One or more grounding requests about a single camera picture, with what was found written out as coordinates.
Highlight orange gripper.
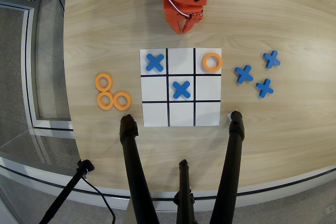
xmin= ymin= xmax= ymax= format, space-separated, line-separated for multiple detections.
xmin=163 ymin=0 xmax=205 ymax=35

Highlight orange ring piece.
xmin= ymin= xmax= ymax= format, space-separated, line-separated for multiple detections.
xmin=202 ymin=52 xmax=223 ymax=73
xmin=94 ymin=73 xmax=114 ymax=92
xmin=113 ymin=91 xmax=132 ymax=111
xmin=97 ymin=91 xmax=115 ymax=111

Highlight blue cross piece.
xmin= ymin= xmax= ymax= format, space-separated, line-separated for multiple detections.
xmin=172 ymin=80 xmax=192 ymax=100
xmin=262 ymin=50 xmax=281 ymax=69
xmin=234 ymin=65 xmax=254 ymax=84
xmin=256 ymin=78 xmax=275 ymax=98
xmin=145 ymin=53 xmax=165 ymax=72

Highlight white tic-tac-toe grid sheet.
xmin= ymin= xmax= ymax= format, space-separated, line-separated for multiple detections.
xmin=140 ymin=48 xmax=223 ymax=127

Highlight short black tripod leg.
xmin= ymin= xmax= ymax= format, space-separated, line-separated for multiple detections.
xmin=173 ymin=159 xmax=196 ymax=224

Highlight thin black stand pole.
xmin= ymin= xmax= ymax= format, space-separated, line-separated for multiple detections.
xmin=38 ymin=159 xmax=95 ymax=224

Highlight grey metal glass frame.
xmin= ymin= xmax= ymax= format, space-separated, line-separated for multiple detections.
xmin=0 ymin=1 xmax=75 ymax=133

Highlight black cable on floor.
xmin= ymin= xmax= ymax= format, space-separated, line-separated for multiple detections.
xmin=81 ymin=175 xmax=116 ymax=224

